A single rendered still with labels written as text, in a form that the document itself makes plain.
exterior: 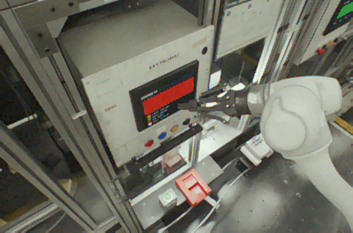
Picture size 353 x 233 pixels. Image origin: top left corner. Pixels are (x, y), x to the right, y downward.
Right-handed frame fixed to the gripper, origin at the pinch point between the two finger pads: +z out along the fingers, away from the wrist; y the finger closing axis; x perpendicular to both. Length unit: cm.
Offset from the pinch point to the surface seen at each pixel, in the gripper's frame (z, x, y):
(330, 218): -34, 117, 47
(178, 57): -1.6, -10.3, -12.6
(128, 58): 5.5, -23.5, -8.4
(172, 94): 4.3, -4.0, -3.3
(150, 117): 11.4, -5.6, 4.3
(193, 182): 28, 55, 29
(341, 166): -42, 141, 15
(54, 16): 3.0, -45.8, -7.7
